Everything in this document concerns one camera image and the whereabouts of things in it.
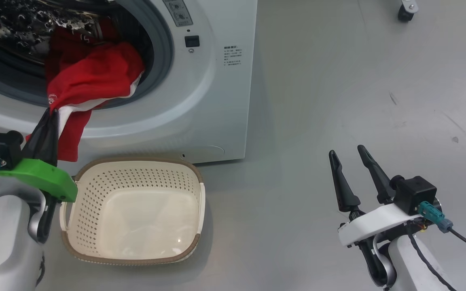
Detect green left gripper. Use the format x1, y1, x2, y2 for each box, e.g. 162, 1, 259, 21
0, 108, 78, 202

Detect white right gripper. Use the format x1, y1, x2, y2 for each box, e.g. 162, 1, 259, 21
329, 145, 423, 248

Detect red and white garment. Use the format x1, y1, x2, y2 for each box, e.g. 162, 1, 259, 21
26, 26, 145, 162

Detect cream perforated laundry basket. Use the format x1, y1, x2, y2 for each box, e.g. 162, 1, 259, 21
59, 157, 206, 266

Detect white front-load washing machine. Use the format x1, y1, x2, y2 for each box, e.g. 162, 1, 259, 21
0, 0, 258, 164

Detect black caster wheel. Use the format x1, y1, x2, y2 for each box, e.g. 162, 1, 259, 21
398, 4, 415, 23

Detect right arm cable, teal plug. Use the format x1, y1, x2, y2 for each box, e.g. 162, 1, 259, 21
417, 201, 466, 259

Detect thin twisted black cable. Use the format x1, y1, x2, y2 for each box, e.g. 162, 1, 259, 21
407, 232, 456, 291

